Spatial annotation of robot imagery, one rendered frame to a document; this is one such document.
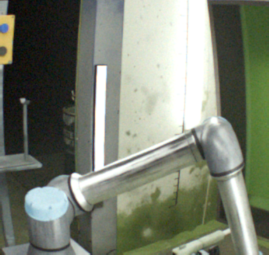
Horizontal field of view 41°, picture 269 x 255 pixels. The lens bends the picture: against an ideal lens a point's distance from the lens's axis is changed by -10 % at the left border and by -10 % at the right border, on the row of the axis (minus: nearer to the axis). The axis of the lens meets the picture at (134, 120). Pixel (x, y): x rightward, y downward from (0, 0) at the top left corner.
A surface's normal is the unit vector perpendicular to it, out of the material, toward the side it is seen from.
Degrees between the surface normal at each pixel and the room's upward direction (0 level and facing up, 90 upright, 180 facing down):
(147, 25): 90
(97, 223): 90
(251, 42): 102
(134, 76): 90
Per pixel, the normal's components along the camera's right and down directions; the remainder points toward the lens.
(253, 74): -0.73, 0.30
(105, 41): 0.60, 0.19
